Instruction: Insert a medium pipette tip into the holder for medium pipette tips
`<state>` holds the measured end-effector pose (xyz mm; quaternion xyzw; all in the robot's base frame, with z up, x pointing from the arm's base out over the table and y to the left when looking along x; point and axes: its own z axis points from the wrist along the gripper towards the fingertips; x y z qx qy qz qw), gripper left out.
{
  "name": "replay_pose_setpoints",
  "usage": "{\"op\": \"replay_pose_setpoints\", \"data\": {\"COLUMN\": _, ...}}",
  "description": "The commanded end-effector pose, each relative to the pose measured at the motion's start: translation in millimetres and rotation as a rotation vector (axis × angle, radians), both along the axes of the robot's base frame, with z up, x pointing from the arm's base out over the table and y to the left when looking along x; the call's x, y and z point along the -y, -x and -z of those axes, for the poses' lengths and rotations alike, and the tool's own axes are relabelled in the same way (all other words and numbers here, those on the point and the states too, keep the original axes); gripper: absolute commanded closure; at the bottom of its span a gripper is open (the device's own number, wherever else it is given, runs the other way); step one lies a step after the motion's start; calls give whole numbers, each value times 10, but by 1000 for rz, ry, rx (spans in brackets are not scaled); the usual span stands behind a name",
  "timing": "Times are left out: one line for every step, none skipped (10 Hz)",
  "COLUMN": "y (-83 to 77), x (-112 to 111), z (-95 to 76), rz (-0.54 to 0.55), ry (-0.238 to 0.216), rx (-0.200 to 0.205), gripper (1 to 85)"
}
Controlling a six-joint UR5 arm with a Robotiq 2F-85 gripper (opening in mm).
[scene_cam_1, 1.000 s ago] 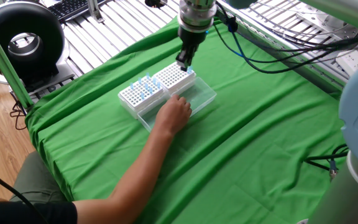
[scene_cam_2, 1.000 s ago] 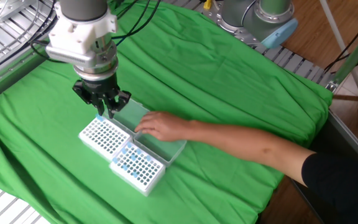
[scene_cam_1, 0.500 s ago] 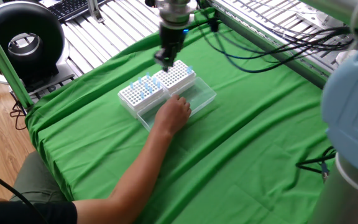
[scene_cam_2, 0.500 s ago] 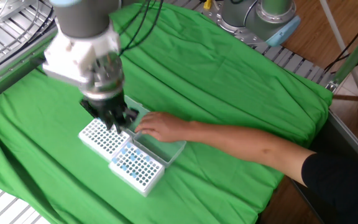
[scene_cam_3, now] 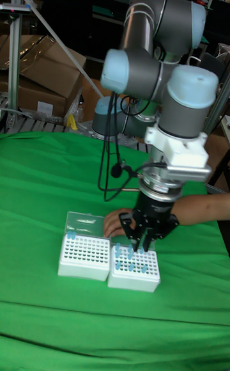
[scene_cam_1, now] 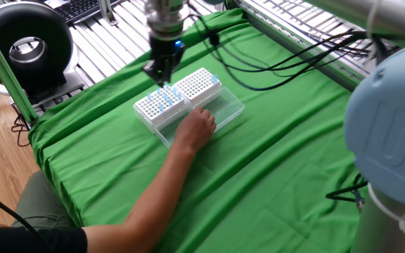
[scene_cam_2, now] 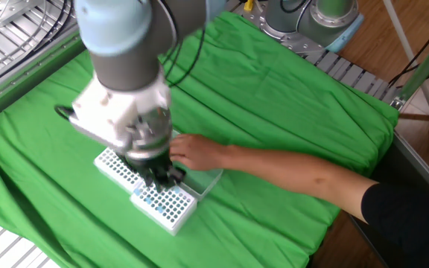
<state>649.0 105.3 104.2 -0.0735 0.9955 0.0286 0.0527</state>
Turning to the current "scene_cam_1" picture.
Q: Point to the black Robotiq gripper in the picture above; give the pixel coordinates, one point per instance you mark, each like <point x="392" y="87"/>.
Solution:
<point x="165" y="51"/>

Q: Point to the white pipette tip rack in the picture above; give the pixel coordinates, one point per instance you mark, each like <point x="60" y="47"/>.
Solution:
<point x="146" y="119"/>
<point x="195" y="84"/>

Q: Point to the clear plastic rack lid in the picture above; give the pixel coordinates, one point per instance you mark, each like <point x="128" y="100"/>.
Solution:
<point x="229" y="107"/>
<point x="165" y="135"/>

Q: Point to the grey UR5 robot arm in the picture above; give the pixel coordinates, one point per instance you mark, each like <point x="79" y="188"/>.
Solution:
<point x="392" y="123"/>

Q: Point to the person's bare forearm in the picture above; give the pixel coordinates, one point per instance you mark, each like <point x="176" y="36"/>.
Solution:
<point x="149" y="200"/>

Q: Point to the person's hand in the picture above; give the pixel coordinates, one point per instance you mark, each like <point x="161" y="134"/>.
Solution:
<point x="195" y="130"/>

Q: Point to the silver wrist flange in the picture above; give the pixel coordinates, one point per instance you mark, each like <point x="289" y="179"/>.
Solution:
<point x="165" y="17"/>

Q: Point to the grey device stand base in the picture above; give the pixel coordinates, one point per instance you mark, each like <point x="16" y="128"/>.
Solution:
<point x="72" y="84"/>

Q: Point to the black computer keyboard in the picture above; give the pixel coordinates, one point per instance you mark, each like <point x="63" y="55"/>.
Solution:
<point x="76" y="8"/>

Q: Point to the green table cloth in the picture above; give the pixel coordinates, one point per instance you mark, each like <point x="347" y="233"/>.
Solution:
<point x="258" y="158"/>

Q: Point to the grey trouser leg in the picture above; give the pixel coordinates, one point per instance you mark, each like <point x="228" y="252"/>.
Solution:
<point x="40" y="200"/>

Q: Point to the black shirt sleeve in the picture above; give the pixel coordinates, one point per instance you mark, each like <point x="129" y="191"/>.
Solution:
<point x="30" y="240"/>

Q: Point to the small metal bracket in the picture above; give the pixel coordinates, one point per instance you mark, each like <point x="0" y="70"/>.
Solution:
<point x="107" y="14"/>

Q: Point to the grey aluminium frame rail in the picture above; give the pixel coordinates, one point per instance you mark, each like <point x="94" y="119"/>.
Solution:
<point x="311" y="66"/>

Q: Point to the green tinted aluminium post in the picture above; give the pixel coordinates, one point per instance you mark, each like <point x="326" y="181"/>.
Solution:
<point x="4" y="66"/>

